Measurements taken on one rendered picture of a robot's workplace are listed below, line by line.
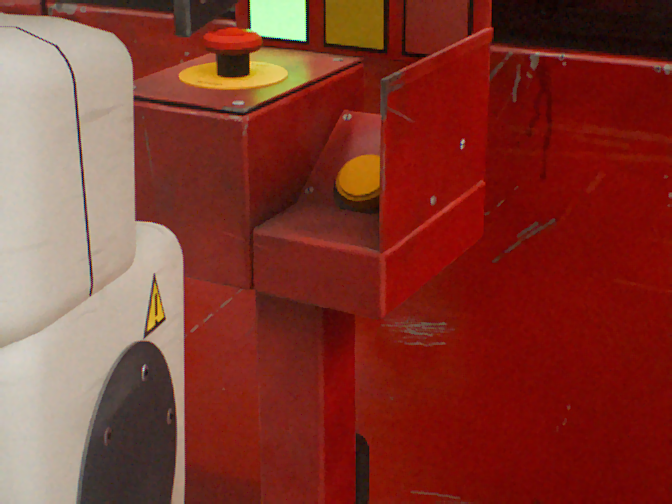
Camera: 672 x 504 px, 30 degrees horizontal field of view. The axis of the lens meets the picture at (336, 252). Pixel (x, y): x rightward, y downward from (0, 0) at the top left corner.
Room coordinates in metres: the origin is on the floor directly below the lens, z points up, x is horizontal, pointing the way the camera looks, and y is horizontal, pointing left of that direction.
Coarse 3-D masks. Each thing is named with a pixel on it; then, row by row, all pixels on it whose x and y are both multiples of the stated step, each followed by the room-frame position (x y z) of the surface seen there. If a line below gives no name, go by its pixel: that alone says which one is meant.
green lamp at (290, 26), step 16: (256, 0) 0.90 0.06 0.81; (272, 0) 0.90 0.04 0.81; (288, 0) 0.89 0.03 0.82; (304, 0) 0.88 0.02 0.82; (256, 16) 0.90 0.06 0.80; (272, 16) 0.90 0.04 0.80; (288, 16) 0.89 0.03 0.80; (304, 16) 0.88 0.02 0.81; (272, 32) 0.90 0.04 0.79; (288, 32) 0.89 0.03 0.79; (304, 32) 0.88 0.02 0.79
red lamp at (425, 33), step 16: (416, 0) 0.84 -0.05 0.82; (432, 0) 0.84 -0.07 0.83; (448, 0) 0.83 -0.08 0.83; (464, 0) 0.83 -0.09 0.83; (416, 16) 0.84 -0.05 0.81; (432, 16) 0.84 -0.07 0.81; (448, 16) 0.83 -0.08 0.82; (464, 16) 0.83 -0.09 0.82; (416, 32) 0.84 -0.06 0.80; (432, 32) 0.84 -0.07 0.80; (448, 32) 0.83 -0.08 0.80; (464, 32) 0.83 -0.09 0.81; (416, 48) 0.84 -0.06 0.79; (432, 48) 0.84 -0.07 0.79
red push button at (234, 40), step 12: (204, 36) 0.81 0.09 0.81; (216, 36) 0.80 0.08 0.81; (228, 36) 0.80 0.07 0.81; (240, 36) 0.80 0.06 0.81; (252, 36) 0.81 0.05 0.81; (204, 48) 0.81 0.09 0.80; (216, 48) 0.80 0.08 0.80; (228, 48) 0.80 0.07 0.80; (240, 48) 0.80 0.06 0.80; (252, 48) 0.80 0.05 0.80; (216, 60) 0.81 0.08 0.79; (228, 60) 0.80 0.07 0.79; (240, 60) 0.81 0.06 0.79; (228, 72) 0.80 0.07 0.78; (240, 72) 0.81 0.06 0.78
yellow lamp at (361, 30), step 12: (336, 0) 0.87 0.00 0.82; (348, 0) 0.87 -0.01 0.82; (360, 0) 0.86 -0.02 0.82; (372, 0) 0.86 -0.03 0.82; (336, 12) 0.87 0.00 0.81; (348, 12) 0.87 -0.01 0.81; (360, 12) 0.86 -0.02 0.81; (372, 12) 0.86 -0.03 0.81; (336, 24) 0.87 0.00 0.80; (348, 24) 0.87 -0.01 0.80; (360, 24) 0.86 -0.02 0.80; (372, 24) 0.86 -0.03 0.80; (336, 36) 0.87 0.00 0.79; (348, 36) 0.87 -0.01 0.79; (360, 36) 0.86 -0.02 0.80; (372, 36) 0.86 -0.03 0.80
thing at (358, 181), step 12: (360, 156) 0.78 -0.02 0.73; (372, 156) 0.78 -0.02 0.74; (348, 168) 0.77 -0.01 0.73; (360, 168) 0.77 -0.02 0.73; (372, 168) 0.77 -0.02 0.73; (336, 180) 0.77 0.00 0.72; (348, 180) 0.77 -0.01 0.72; (360, 180) 0.76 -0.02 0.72; (372, 180) 0.76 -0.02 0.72; (348, 192) 0.76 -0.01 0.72; (360, 192) 0.75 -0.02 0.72; (372, 192) 0.75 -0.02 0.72; (348, 204) 0.76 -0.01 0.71; (360, 204) 0.75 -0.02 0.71; (372, 204) 0.75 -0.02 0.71
